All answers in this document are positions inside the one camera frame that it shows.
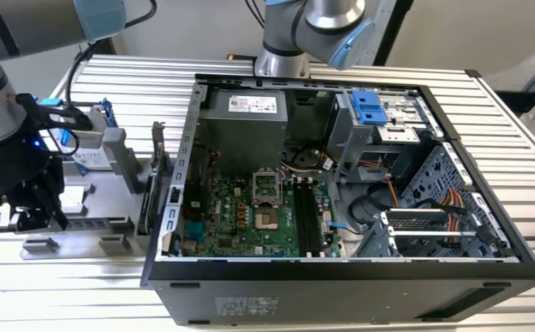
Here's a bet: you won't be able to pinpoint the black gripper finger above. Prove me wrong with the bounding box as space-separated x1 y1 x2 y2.
34 169 71 232
0 205 50 233

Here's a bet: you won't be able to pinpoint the RAM slot with white latches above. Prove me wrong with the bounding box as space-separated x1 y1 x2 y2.
293 176 316 259
305 176 328 259

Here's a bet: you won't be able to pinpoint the silver CPU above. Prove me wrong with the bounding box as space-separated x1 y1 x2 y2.
59 186 87 212

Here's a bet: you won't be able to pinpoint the grey parts rack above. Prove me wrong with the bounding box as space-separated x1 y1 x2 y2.
20 127 175 260

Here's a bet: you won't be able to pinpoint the hard disk in blue carrier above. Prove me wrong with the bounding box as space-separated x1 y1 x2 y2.
38 98 121 173

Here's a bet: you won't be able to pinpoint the graphics card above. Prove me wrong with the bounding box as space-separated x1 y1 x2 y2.
135 120 174 239

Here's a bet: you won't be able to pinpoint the grey power supply unit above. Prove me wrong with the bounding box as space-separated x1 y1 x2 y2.
199 88 292 174

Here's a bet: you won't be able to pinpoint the metal socket cover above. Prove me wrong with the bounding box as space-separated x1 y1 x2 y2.
252 167 282 207

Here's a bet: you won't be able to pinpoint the CPU socket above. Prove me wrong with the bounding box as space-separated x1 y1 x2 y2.
253 206 281 232

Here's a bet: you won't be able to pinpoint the green Dell motherboard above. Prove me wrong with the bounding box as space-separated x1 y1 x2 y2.
181 174 345 259

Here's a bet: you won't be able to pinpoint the metal locking lever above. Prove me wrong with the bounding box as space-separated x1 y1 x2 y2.
276 172 293 208

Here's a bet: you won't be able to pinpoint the black open PC case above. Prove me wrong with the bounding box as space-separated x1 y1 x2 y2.
139 72 535 328

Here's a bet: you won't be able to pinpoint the grey metal drive cage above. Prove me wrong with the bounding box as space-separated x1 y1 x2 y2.
326 88 435 183

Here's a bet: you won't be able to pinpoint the blue plastic drive latch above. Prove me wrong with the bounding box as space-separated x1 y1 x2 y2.
352 89 384 127

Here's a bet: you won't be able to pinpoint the grey metal disk bay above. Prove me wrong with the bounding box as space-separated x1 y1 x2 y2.
357 207 480 259

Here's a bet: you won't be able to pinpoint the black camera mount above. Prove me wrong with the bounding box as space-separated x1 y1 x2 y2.
15 92 94 134

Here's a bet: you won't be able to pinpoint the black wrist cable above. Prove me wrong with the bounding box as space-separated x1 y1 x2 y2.
66 0 157 104

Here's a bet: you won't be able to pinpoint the black metal frame post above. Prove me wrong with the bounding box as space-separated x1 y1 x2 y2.
88 37 117 56
372 0 413 66

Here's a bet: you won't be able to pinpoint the power supply cable bundle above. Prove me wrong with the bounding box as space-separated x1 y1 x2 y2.
280 150 342 174

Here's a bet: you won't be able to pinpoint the black cable with blue tab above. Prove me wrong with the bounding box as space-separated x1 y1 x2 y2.
324 221 365 238

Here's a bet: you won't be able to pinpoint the black round data cable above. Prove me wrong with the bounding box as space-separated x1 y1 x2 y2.
348 192 391 225

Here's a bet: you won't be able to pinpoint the orange red drive wires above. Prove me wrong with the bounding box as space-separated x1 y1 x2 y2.
357 158 388 172

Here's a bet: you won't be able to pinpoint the thin black hanging cable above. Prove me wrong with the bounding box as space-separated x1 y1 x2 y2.
246 0 268 28

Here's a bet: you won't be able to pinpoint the thin orange wire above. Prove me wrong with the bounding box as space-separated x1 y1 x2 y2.
385 174 400 210

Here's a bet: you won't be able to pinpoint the orange yellow wire bundle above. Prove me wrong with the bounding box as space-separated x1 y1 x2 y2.
440 188 469 243

